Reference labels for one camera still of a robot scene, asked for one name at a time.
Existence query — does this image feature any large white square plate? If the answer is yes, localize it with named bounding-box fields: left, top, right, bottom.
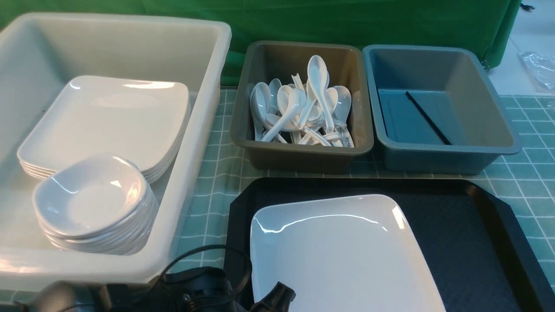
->
left=250, top=194, right=445, bottom=312

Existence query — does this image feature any black chopstick gold band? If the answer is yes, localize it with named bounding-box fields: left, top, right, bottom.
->
left=405, top=91, right=452, bottom=145

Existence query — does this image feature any small white square bowl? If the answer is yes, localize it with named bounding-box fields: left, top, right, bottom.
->
left=32, top=154, right=151, bottom=238

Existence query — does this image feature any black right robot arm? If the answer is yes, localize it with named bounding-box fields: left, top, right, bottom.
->
left=16, top=266, right=246, bottom=312

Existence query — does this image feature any pile of white soup spoons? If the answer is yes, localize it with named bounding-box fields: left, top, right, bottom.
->
left=247, top=75, right=355, bottom=148

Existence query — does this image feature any brown plastic bin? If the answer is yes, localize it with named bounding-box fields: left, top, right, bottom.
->
left=229, top=41, right=374, bottom=174

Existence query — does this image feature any stack of white square plates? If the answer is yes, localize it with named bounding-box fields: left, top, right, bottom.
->
left=16, top=75, right=192, bottom=183

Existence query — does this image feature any blue-grey plastic bin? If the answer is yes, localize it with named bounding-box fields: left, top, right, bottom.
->
left=362, top=44, right=523, bottom=175

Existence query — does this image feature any stack of white small bowls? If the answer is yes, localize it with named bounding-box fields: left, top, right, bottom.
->
left=38, top=187, right=159, bottom=255

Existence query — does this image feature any black plastic serving tray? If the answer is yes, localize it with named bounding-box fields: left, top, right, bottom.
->
left=226, top=177, right=555, bottom=312

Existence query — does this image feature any green backdrop cloth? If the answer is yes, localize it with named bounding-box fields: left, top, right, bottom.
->
left=1, top=0, right=521, bottom=86

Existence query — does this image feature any large white plastic tub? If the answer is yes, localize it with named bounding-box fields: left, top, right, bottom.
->
left=1, top=13, right=232, bottom=292

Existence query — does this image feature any clear plastic bag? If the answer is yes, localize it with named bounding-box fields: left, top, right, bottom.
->
left=519, top=52, right=555, bottom=94

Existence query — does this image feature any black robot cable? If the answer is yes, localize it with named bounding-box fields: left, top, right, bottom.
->
left=160, top=244, right=253, bottom=304

